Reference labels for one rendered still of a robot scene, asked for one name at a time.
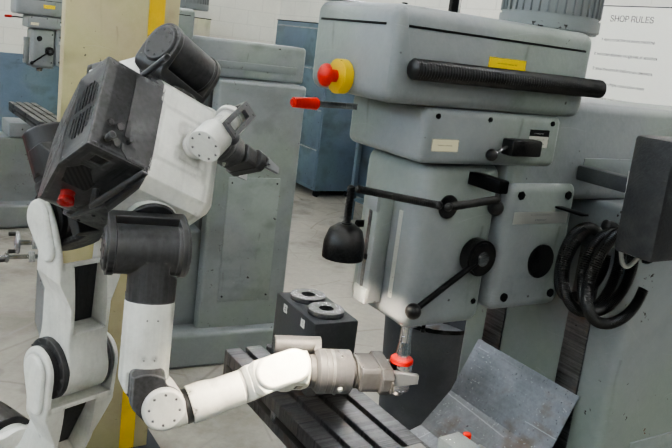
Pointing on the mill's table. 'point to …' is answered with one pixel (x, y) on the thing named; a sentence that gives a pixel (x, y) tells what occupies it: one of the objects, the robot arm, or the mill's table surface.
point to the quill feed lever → (479, 264)
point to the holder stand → (314, 320)
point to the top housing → (380, 52)
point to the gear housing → (449, 132)
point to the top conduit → (503, 78)
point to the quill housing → (428, 237)
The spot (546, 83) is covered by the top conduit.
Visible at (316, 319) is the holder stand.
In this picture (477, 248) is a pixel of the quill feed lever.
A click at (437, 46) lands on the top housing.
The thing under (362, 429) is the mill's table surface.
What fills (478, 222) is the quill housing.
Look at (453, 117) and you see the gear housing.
